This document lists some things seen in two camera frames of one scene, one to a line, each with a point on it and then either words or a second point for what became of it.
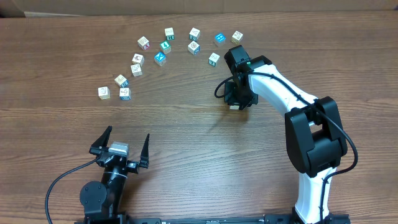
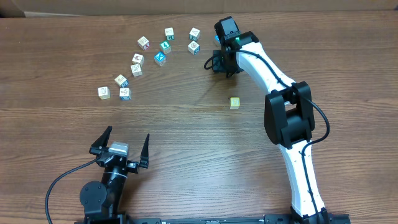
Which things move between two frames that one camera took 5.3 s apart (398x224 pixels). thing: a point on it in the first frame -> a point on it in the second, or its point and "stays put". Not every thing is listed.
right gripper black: x=231 y=98 -> x=219 y=66
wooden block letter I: x=137 y=70 stays put
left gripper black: x=132 y=165 stays put
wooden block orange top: x=138 y=58 stays put
